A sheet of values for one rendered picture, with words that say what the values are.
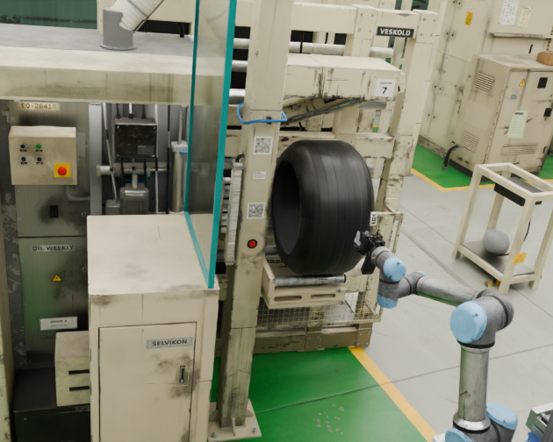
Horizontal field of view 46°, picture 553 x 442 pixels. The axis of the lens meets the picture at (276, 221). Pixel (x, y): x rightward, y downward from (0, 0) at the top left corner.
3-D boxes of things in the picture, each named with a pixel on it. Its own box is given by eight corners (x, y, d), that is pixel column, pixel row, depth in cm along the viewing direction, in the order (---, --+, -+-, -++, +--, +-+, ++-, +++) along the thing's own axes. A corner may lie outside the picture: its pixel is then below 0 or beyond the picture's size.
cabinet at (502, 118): (479, 184, 686) (510, 67, 633) (445, 164, 733) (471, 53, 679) (542, 179, 724) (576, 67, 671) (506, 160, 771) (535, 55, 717)
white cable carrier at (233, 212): (225, 265, 281) (234, 163, 260) (223, 260, 285) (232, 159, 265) (235, 265, 282) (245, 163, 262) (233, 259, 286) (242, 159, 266)
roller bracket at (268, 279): (267, 298, 279) (269, 279, 275) (247, 253, 313) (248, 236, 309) (275, 298, 280) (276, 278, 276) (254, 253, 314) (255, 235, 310)
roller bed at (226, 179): (218, 235, 317) (223, 179, 304) (212, 221, 330) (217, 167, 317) (257, 234, 323) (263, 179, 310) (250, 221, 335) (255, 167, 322)
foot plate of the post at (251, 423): (208, 443, 314) (208, 437, 312) (199, 404, 337) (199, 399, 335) (261, 437, 322) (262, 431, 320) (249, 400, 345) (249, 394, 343)
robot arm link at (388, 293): (408, 304, 235) (412, 277, 231) (386, 311, 229) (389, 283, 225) (393, 295, 241) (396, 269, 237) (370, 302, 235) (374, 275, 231)
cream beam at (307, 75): (269, 97, 278) (272, 63, 272) (254, 82, 299) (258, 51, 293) (396, 103, 295) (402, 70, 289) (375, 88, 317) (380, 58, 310)
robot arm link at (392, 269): (385, 285, 224) (388, 262, 221) (373, 272, 234) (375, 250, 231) (406, 283, 226) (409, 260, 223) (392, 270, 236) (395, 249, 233)
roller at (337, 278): (269, 286, 285) (272, 287, 281) (269, 275, 285) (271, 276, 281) (342, 282, 295) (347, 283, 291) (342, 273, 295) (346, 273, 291)
